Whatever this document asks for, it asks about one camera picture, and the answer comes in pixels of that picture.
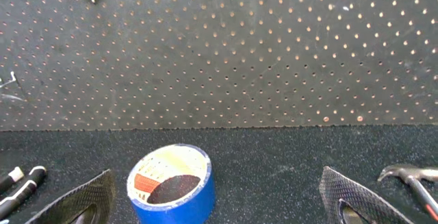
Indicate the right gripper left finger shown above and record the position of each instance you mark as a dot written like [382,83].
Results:
[92,193]

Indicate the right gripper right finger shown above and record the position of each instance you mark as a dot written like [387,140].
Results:
[349,196]

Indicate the black pegboard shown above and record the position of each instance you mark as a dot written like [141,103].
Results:
[219,63]

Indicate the hammer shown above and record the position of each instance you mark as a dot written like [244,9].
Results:
[417,183]

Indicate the black and white pliers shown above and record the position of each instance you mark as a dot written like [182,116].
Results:
[20,191]

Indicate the roll of blue tape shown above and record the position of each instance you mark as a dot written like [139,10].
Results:
[191,210]

